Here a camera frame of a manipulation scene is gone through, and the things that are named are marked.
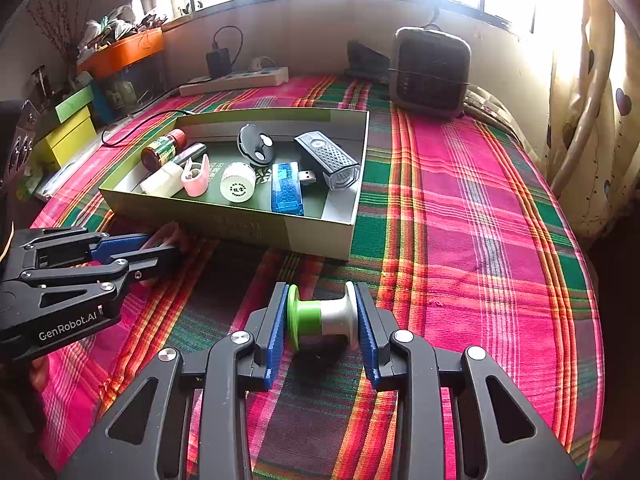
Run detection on green cardboard box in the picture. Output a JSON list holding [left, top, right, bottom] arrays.
[[98, 107, 371, 262]]

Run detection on pink green plaid blanket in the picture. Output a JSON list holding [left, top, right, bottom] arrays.
[[30, 74, 606, 480]]

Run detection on cream heart print curtain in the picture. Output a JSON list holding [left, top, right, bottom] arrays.
[[547, 0, 640, 236]]

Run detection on thin black cable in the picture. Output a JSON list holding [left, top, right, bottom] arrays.
[[101, 110, 186, 147]]

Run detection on dried branches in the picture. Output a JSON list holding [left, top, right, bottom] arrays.
[[27, 0, 86, 76]]

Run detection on white round cap device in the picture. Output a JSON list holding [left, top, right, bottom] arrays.
[[220, 161, 257, 202]]

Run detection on grey patterned cloth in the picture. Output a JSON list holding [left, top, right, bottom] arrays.
[[462, 85, 546, 161]]

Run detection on black charger with cable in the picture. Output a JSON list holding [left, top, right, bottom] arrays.
[[206, 26, 244, 79]]

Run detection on white small box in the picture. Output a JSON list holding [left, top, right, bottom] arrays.
[[140, 162, 185, 197]]

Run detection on black round button disc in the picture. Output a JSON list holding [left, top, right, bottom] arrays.
[[236, 124, 275, 168]]

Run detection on black bike light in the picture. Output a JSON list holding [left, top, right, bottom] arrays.
[[294, 131, 362, 192]]

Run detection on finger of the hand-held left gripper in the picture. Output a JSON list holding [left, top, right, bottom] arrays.
[[17, 246, 183, 313], [10, 227, 157, 270]]

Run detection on orange tray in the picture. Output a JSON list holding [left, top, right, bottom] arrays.
[[77, 27, 166, 79]]

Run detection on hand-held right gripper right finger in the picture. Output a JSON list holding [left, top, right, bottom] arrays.
[[354, 281, 583, 480]]

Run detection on black portable heater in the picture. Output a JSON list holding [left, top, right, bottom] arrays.
[[389, 25, 472, 118]]

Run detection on white power strip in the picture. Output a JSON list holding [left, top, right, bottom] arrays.
[[179, 66, 290, 97]]

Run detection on red brown small bottle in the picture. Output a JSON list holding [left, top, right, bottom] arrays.
[[140, 128, 187, 171]]

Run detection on green box lid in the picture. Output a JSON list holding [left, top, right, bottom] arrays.
[[55, 85, 96, 123]]

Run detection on yellow box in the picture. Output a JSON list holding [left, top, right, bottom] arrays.
[[32, 107, 97, 168]]

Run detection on green plastic wrapper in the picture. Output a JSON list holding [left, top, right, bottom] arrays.
[[17, 167, 43, 201]]

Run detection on grey metallic stick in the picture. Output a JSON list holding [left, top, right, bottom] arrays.
[[172, 142, 207, 166]]

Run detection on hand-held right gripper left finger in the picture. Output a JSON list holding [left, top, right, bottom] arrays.
[[59, 282, 291, 480]]

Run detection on blue box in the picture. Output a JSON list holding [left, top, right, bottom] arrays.
[[92, 80, 126, 126]]

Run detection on pink white case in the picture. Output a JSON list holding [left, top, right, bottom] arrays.
[[181, 155, 211, 197]]

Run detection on blue translucent usb tester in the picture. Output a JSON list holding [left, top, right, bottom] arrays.
[[271, 162, 319, 217]]

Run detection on green and white spool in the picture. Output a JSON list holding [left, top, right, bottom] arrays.
[[286, 282, 361, 353]]

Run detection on pink looped band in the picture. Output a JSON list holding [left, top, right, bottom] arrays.
[[139, 222, 190, 288]]

